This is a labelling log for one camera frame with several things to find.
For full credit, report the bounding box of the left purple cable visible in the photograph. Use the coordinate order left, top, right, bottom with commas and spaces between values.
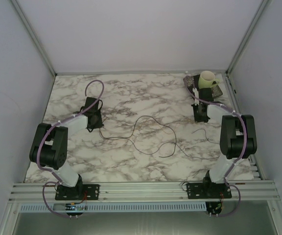
36, 80, 105, 218

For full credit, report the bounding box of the dark floral square plate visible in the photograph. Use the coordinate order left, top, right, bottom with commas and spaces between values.
183, 74, 223, 98

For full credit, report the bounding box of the left controller board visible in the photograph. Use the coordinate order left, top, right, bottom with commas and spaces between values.
65, 203, 86, 219

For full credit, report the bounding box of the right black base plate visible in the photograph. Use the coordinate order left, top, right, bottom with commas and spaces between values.
186, 183, 232, 199

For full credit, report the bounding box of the light green mug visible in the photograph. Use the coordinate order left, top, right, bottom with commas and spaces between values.
198, 70, 219, 89

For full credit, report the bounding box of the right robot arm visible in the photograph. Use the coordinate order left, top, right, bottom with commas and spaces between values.
186, 88, 257, 199

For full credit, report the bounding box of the purple cable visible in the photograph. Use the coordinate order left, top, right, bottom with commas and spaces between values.
36, 80, 105, 218
183, 75, 248, 218

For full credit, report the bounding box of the left aluminium corner post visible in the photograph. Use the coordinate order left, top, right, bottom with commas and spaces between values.
10, 0, 57, 78

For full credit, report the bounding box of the aluminium front rail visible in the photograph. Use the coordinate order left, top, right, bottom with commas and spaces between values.
8, 180, 280, 203

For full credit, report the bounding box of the aluminium corner post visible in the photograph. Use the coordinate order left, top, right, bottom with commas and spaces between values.
226, 0, 272, 76
10, 0, 57, 78

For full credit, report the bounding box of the controller board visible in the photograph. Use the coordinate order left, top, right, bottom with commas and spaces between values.
206, 201, 223, 217
65, 203, 86, 219

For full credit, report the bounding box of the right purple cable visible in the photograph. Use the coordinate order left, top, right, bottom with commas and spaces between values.
183, 75, 248, 218

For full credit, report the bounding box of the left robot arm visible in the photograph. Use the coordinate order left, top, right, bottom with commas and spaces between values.
29, 97, 103, 199

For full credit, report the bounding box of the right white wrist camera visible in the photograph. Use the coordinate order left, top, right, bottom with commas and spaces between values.
192, 88, 200, 106

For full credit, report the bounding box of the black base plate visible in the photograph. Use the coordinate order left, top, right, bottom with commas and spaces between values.
55, 184, 100, 201
186, 183, 232, 199

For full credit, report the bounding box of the dark thin wire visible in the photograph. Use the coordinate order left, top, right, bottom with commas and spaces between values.
98, 115, 177, 158

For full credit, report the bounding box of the right aluminium corner post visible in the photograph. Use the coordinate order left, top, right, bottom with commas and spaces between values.
226, 0, 272, 76

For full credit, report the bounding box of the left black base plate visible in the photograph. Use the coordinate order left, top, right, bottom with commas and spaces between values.
55, 184, 100, 201

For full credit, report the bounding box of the right controller board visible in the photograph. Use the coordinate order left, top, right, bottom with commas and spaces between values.
206, 201, 223, 217

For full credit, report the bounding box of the grey slotted cable duct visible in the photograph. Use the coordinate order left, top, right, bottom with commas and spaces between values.
20, 202, 206, 213

